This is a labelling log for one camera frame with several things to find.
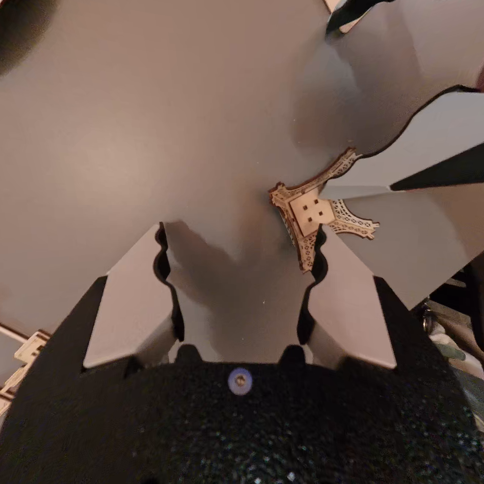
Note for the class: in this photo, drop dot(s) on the grey desk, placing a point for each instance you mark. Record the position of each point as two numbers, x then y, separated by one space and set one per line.
151 113

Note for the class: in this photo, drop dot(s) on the wooden tower base model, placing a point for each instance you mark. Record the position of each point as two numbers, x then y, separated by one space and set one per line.
297 211

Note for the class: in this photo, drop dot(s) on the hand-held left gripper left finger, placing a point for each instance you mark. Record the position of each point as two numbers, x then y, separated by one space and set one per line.
124 302

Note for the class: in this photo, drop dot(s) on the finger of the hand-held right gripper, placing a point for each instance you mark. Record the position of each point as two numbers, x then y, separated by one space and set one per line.
435 143
351 15

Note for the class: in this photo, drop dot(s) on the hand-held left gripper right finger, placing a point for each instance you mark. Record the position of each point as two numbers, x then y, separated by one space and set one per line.
351 310

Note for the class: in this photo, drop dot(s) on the slotted wooden sheet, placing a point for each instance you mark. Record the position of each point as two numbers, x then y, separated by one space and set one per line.
32 348

